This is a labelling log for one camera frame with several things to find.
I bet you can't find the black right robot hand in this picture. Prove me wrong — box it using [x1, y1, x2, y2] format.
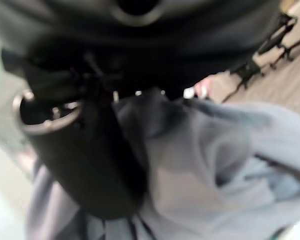
[0, 0, 284, 221]

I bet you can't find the black office chair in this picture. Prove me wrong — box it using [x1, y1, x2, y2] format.
[221, 56, 266, 104]
[256, 11, 300, 71]

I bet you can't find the grey-blue garment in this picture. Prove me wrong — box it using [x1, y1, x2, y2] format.
[24, 87, 300, 240]

